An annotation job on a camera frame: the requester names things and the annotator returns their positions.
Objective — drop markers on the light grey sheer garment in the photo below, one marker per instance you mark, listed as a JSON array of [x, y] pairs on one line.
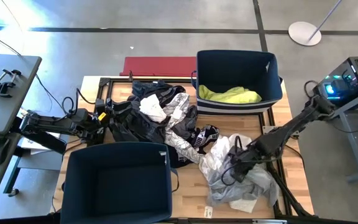
[[253, 186]]

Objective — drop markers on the dark navy garment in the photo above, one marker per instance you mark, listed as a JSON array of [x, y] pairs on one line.
[[154, 88]]

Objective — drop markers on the grey stand pole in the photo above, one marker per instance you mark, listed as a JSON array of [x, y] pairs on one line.
[[326, 17]]

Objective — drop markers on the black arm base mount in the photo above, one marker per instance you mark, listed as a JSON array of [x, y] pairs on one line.
[[42, 140]]

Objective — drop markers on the small white cloth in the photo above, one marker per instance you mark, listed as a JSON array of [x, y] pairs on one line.
[[242, 206]]

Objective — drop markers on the red mat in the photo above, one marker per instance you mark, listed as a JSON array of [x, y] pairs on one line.
[[158, 66]]

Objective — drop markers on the neon yellow garment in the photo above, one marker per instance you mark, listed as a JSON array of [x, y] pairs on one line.
[[228, 96]]

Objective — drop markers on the white paper tag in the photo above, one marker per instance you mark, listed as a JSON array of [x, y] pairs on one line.
[[208, 211]]

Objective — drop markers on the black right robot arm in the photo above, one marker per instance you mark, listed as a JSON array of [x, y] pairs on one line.
[[294, 126]]

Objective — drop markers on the black white printed underwear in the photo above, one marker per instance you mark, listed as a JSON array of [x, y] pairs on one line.
[[205, 133]]

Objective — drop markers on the white paper sheet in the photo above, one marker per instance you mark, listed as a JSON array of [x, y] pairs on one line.
[[31, 145]]

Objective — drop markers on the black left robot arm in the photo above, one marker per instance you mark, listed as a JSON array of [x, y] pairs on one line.
[[51, 124]]

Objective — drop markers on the dark grey garment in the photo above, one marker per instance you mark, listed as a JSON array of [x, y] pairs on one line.
[[186, 123]]

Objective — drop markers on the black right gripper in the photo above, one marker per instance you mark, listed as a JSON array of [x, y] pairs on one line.
[[244, 158]]

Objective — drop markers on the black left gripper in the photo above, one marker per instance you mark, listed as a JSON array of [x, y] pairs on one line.
[[99, 124]]

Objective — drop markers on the white round stand base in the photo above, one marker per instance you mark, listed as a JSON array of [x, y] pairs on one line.
[[301, 34]]

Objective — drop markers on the grey desk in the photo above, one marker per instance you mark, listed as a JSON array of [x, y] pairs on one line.
[[2, 102]]

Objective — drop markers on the black computer case with lights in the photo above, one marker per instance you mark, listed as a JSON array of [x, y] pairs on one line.
[[350, 77]]

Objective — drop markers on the large navy white striped bin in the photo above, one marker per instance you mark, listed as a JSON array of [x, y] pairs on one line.
[[117, 183]]

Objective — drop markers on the navy white striped fabric bin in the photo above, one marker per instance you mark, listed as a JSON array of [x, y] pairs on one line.
[[238, 71]]

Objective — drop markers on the white t-shirt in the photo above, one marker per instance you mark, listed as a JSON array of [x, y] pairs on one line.
[[152, 109]]

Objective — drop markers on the grey metal desk frame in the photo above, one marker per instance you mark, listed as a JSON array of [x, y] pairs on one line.
[[356, 146]]

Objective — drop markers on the black jacket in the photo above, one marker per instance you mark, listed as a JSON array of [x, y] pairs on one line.
[[135, 124]]

